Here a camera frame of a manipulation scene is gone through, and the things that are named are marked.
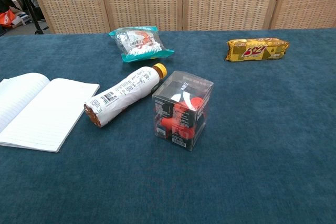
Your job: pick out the white lined open notebook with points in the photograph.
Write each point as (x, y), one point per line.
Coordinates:
(39, 113)

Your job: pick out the clear box red black item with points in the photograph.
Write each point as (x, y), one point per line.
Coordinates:
(181, 116)

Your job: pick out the white label bottle yellow cap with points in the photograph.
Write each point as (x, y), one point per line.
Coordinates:
(120, 95)

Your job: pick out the teal snack packet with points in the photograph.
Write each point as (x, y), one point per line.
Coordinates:
(139, 45)

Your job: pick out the blue table cloth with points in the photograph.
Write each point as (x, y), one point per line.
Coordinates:
(236, 142)

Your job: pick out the yellow cracker packet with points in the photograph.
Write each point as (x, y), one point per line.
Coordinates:
(257, 50)

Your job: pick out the black tripod stand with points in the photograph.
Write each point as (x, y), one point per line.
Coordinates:
(36, 18)

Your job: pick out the orange white bag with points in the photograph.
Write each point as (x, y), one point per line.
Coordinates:
(5, 19)

